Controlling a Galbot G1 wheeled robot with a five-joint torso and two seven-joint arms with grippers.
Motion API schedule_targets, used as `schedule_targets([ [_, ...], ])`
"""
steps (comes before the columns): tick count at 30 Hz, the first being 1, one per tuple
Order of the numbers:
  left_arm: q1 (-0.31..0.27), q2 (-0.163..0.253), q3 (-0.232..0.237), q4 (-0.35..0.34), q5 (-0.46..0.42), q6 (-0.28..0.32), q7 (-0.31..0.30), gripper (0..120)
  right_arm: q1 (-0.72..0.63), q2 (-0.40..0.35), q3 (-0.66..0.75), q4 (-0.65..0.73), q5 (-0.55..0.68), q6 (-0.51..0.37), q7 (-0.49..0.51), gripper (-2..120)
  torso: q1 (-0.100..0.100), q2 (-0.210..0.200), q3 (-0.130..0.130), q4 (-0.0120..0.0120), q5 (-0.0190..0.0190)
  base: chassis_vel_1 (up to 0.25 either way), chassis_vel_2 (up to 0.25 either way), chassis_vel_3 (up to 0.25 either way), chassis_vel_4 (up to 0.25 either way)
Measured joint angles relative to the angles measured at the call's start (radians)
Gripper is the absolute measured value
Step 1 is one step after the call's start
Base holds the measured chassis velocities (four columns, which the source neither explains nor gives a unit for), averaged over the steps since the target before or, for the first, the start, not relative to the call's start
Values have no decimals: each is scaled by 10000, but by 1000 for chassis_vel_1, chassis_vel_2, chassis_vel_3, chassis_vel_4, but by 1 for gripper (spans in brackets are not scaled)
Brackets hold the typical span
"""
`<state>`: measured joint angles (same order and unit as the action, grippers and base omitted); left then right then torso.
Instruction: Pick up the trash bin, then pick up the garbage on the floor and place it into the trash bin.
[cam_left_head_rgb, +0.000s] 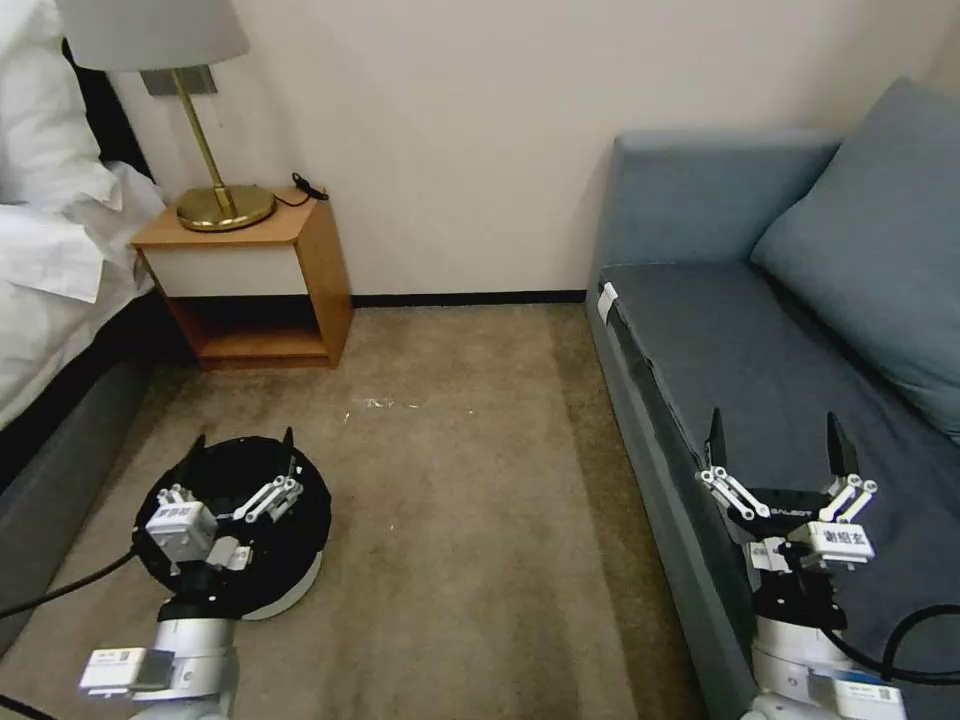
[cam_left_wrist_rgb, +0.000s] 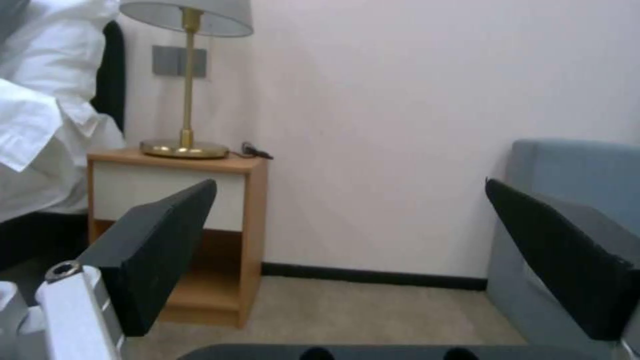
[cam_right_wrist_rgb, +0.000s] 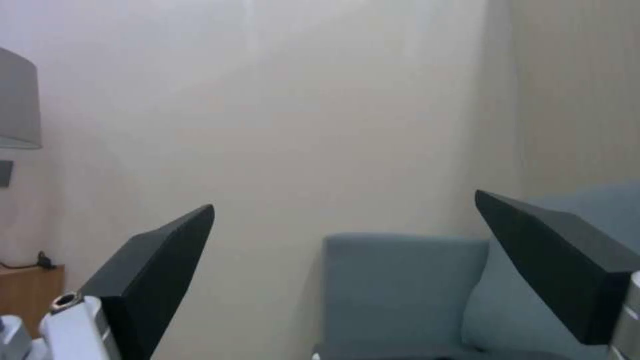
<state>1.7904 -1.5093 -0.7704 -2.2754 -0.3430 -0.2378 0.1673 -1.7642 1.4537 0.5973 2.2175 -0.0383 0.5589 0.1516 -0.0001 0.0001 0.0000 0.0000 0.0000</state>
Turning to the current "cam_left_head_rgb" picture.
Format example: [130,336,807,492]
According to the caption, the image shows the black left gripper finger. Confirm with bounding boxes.
[153,434,208,516]
[232,426,306,525]

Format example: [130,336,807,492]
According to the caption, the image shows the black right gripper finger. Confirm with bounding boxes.
[695,407,760,524]
[815,411,878,525]

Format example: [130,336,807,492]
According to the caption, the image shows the dark grey bed base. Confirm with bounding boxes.
[0,358,160,655]

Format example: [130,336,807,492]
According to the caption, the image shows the blue-grey fabric sofa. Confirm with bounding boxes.
[586,130,960,720]

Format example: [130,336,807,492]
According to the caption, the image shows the wooden nightstand with white drawer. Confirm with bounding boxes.
[130,196,355,373]

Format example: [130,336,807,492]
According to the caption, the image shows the white duvet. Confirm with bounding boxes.
[0,159,168,430]

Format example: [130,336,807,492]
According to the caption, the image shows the blue-grey sofa cushion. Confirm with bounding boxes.
[750,76,960,445]

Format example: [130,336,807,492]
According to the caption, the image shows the black skirting board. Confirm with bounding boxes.
[350,289,588,310]

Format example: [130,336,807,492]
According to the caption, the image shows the black headboard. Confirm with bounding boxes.
[62,35,160,190]

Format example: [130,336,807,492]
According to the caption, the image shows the white pillow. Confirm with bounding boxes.
[0,0,105,210]

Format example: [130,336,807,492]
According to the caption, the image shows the brass lamp with white shade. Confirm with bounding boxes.
[56,0,277,233]

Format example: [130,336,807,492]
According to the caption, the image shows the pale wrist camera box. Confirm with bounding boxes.
[145,500,220,580]
[805,521,878,573]

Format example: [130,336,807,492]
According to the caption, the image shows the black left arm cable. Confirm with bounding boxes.
[0,549,155,619]

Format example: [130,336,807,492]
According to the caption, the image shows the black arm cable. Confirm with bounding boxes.
[833,603,960,685]
[0,549,155,619]

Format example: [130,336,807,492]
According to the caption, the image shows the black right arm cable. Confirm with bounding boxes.
[833,603,960,685]

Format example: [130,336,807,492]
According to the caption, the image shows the thin black lamp cord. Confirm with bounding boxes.
[271,171,331,209]

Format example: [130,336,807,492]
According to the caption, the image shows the grey wall switch panel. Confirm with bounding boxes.
[140,65,220,98]

